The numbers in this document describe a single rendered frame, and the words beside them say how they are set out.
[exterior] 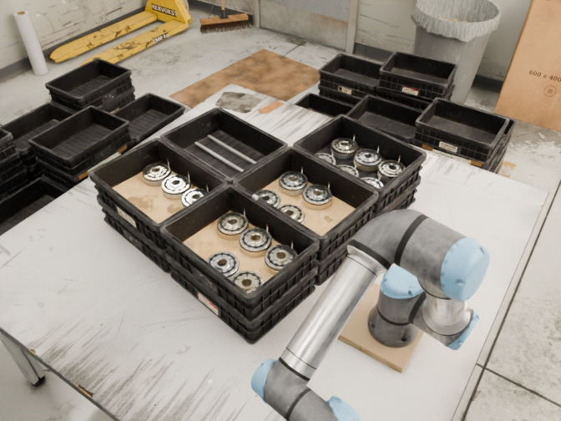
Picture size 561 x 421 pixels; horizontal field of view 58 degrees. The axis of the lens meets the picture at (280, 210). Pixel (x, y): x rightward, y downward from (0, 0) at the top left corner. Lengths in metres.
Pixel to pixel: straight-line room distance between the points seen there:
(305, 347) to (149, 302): 0.79
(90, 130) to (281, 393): 2.17
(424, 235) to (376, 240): 0.09
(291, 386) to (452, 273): 0.37
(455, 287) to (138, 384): 0.93
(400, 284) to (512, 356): 1.25
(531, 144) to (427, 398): 2.66
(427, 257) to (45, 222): 1.49
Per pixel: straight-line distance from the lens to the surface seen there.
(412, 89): 3.15
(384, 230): 1.02
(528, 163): 3.71
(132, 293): 1.74
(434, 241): 1.00
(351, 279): 1.02
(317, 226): 1.70
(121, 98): 3.23
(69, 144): 2.87
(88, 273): 1.84
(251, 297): 1.37
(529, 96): 4.11
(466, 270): 0.98
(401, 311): 1.43
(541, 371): 2.59
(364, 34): 4.68
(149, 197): 1.86
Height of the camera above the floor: 2.01
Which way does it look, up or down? 42 degrees down
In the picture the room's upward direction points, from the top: straight up
